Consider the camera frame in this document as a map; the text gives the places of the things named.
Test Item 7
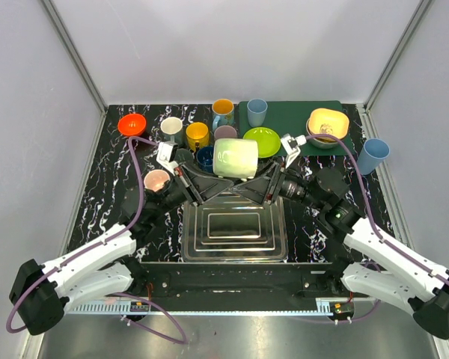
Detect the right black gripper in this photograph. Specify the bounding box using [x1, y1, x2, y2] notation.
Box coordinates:
[230, 156, 326, 210]

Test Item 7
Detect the navy blue mug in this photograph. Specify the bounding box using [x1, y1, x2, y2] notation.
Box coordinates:
[196, 146, 214, 174]

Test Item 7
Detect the light green mug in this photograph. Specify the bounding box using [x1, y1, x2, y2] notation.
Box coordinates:
[213, 138, 258, 180]

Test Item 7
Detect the dark grey mug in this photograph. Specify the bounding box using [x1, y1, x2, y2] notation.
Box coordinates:
[174, 148, 195, 164]

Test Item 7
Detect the pink orange mug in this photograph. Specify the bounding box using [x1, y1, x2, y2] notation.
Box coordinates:
[143, 169, 171, 192]

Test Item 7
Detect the yellow ribbed mug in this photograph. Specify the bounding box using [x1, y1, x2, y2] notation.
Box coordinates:
[186, 122, 210, 152]

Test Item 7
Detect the mauve pink mug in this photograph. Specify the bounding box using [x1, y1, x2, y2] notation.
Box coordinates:
[213, 125, 237, 141]

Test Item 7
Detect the blue grey mug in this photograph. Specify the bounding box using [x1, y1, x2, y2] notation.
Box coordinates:
[160, 117, 183, 146]

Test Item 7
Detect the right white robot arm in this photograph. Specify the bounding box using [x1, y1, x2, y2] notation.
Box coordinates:
[233, 163, 449, 340]

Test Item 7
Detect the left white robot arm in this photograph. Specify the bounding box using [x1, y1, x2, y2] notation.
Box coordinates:
[6, 163, 236, 335]

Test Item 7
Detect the light blue patterned mug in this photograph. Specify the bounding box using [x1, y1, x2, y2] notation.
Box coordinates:
[212, 99, 234, 131]

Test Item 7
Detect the silver metal tray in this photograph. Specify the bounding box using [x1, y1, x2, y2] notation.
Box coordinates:
[181, 193, 288, 263]

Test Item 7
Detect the lime green plate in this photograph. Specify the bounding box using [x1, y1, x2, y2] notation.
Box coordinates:
[243, 127, 281, 159]

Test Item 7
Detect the dark green mat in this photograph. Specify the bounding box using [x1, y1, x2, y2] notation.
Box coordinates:
[238, 100, 356, 156]

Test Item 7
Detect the grey bowl under yellow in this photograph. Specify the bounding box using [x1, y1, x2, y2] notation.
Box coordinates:
[306, 118, 349, 150]

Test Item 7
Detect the light blue cup on mat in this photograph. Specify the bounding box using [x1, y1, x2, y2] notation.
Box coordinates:
[247, 99, 268, 127]

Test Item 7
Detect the yellow square bowl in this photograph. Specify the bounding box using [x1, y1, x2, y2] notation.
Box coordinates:
[307, 108, 349, 139]

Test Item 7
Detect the orange red bowl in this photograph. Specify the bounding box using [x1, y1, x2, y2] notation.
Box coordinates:
[117, 114, 147, 137]

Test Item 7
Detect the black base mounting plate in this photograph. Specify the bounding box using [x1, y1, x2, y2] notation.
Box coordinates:
[125, 263, 349, 298]

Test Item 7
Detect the light blue cup right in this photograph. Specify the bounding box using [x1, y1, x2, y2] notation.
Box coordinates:
[357, 138, 390, 176]

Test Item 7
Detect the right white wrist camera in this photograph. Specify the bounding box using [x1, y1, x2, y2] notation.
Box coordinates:
[280, 134, 307, 168]

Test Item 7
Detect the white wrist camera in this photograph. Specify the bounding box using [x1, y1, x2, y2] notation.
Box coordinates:
[280, 134, 307, 168]
[156, 141, 178, 173]

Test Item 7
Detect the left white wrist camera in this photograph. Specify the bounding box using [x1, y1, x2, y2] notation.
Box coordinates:
[156, 141, 178, 173]

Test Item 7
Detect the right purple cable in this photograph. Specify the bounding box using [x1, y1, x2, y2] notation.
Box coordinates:
[302, 134, 449, 325]

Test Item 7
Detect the purple cable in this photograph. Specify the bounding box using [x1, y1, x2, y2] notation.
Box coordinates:
[5, 136, 190, 345]
[302, 134, 449, 325]

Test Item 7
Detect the left aluminium frame post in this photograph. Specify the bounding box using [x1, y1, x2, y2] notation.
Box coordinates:
[38, 0, 108, 113]

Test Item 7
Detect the aluminium frame post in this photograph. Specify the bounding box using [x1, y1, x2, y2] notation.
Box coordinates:
[38, 0, 108, 113]
[363, 0, 434, 112]

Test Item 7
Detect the front aluminium rail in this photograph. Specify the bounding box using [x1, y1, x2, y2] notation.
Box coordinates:
[35, 287, 442, 317]

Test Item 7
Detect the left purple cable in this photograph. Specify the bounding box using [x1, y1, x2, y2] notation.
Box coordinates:
[5, 136, 190, 345]

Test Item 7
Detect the right aluminium frame post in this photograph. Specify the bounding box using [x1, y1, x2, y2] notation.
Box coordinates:
[363, 0, 434, 112]

